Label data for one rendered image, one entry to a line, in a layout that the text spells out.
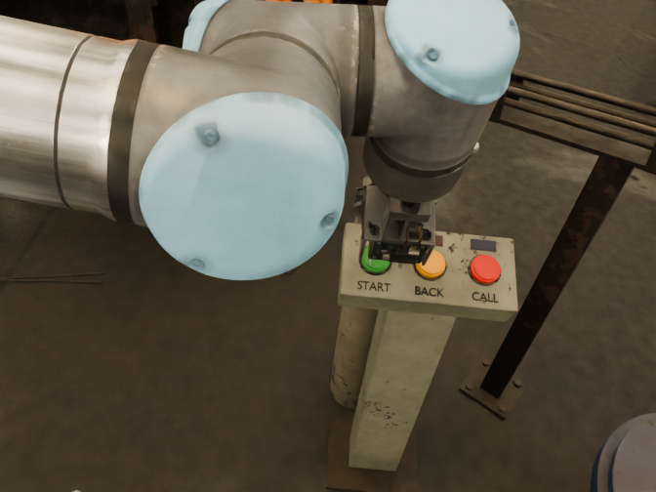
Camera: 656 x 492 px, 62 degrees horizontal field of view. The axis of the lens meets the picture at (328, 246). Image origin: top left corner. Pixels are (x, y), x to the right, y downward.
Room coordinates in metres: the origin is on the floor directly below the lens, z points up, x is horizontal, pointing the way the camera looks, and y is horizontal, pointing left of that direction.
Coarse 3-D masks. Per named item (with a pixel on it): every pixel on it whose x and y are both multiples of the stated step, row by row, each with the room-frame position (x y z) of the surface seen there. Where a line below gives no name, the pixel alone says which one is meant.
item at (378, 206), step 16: (368, 192) 0.44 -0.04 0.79; (384, 192) 0.39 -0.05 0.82; (368, 208) 0.42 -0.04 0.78; (384, 208) 0.42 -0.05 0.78; (400, 208) 0.37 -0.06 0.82; (416, 208) 0.38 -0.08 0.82; (432, 208) 0.43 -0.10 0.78; (368, 224) 0.40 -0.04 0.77; (384, 224) 0.39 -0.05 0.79; (400, 224) 0.39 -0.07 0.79; (416, 224) 0.40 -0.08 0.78; (432, 224) 0.41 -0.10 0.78; (368, 240) 0.39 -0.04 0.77; (384, 240) 0.39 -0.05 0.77; (400, 240) 0.39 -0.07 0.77; (416, 240) 0.39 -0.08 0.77; (432, 240) 0.39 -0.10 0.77; (368, 256) 0.41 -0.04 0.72; (384, 256) 0.40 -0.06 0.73; (400, 256) 0.40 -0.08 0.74; (416, 256) 0.40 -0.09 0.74
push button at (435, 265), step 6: (432, 252) 0.53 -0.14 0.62; (438, 252) 0.54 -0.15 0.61; (432, 258) 0.53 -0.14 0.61; (438, 258) 0.53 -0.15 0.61; (420, 264) 0.52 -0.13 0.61; (426, 264) 0.52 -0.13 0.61; (432, 264) 0.52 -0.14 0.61; (438, 264) 0.52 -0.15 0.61; (444, 264) 0.52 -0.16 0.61; (420, 270) 0.51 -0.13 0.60; (426, 270) 0.51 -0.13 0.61; (432, 270) 0.51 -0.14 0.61; (438, 270) 0.51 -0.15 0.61; (426, 276) 0.50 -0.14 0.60; (432, 276) 0.50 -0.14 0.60
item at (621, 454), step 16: (640, 416) 0.44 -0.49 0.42; (624, 432) 0.41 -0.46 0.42; (640, 432) 0.40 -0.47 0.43; (608, 448) 0.38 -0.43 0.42; (624, 448) 0.37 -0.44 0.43; (640, 448) 0.38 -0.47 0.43; (608, 464) 0.36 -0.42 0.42; (624, 464) 0.35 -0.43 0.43; (640, 464) 0.35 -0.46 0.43; (592, 480) 0.34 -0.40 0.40; (608, 480) 0.33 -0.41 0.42; (624, 480) 0.33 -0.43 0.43; (640, 480) 0.33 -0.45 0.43
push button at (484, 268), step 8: (480, 256) 0.54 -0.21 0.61; (488, 256) 0.54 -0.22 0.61; (472, 264) 0.53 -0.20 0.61; (480, 264) 0.53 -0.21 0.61; (488, 264) 0.53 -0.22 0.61; (496, 264) 0.53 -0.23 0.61; (472, 272) 0.51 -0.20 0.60; (480, 272) 0.51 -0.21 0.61; (488, 272) 0.51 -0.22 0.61; (496, 272) 0.52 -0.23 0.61; (480, 280) 0.51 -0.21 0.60; (488, 280) 0.51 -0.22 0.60
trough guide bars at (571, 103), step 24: (504, 96) 0.80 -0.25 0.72; (528, 96) 0.78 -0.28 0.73; (552, 96) 0.82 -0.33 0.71; (600, 96) 0.78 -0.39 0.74; (576, 120) 0.74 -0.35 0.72; (600, 120) 0.72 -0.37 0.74; (624, 120) 0.70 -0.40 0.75; (648, 120) 0.74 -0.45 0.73; (648, 144) 0.68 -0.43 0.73; (648, 168) 0.67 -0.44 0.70
